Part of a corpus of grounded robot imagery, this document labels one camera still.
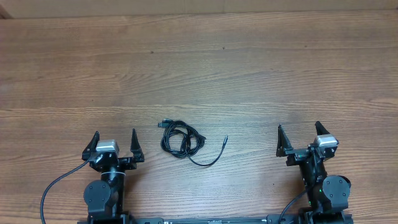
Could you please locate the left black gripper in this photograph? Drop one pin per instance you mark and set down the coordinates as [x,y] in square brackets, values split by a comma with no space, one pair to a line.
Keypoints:
[130,163]

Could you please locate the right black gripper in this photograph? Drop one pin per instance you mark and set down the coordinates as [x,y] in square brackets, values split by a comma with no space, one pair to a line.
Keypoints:
[296,155]

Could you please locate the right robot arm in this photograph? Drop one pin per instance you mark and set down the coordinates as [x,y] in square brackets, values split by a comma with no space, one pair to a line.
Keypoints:
[327,194]

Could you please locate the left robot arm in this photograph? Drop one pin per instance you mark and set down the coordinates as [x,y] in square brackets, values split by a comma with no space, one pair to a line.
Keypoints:
[105,197]

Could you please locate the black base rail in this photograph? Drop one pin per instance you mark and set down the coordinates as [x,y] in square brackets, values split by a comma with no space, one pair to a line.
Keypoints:
[270,219]

